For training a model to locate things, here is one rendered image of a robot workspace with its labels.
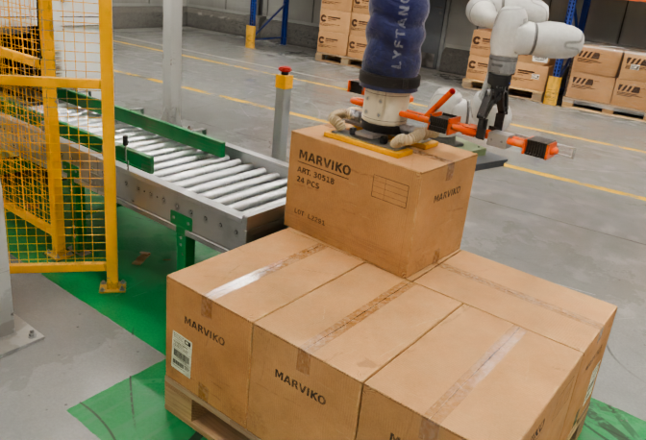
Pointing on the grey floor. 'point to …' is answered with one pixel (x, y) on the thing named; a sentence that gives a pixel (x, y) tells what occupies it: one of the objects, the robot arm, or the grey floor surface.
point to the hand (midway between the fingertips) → (488, 133)
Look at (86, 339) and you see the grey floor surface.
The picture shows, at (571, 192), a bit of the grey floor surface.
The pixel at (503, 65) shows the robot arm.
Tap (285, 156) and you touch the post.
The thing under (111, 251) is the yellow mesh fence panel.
